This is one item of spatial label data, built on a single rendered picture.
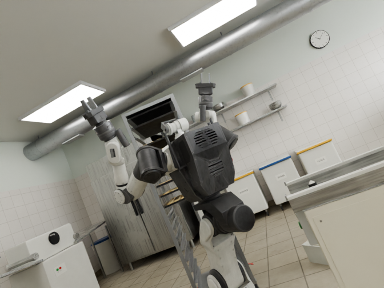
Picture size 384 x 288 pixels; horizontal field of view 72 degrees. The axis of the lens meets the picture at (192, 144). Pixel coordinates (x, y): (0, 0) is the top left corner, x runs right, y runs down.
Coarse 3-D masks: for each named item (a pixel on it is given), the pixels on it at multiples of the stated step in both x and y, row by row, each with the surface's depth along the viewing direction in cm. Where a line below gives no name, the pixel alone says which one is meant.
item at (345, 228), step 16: (368, 192) 87; (320, 208) 91; (336, 208) 90; (352, 208) 88; (368, 208) 87; (320, 224) 91; (336, 224) 90; (352, 224) 88; (368, 224) 87; (320, 240) 92; (336, 240) 90; (352, 240) 88; (368, 240) 87; (336, 256) 90; (352, 256) 88; (368, 256) 87; (336, 272) 90; (352, 272) 89; (368, 272) 87
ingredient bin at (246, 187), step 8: (240, 176) 466; (248, 176) 437; (256, 176) 487; (232, 184) 442; (240, 184) 439; (248, 184) 436; (256, 184) 433; (232, 192) 442; (240, 192) 439; (248, 192) 436; (256, 192) 433; (248, 200) 436; (256, 200) 433; (264, 200) 430; (256, 208) 433; (264, 208) 430
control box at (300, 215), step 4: (300, 212) 98; (300, 216) 98; (304, 216) 98; (300, 220) 98; (304, 220) 98; (304, 224) 98; (308, 224) 97; (304, 228) 98; (308, 228) 97; (308, 232) 97; (312, 232) 97; (308, 236) 97; (312, 236) 97; (308, 240) 98; (312, 240) 97; (316, 240) 96; (312, 244) 97; (316, 244) 97
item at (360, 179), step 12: (372, 168) 87; (336, 180) 90; (348, 180) 89; (360, 180) 88; (372, 180) 87; (300, 192) 95; (312, 192) 93; (324, 192) 92; (336, 192) 90; (348, 192) 89; (300, 204) 94; (312, 204) 93
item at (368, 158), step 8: (368, 152) 112; (376, 152) 111; (352, 160) 114; (360, 160) 113; (368, 160) 112; (376, 160) 111; (328, 168) 117; (336, 168) 116; (344, 168) 115; (352, 168) 114; (360, 168) 113; (304, 176) 121; (312, 176) 119; (320, 176) 118; (328, 176) 117; (336, 176) 116; (288, 184) 123; (296, 184) 122; (304, 184) 120; (296, 192) 122
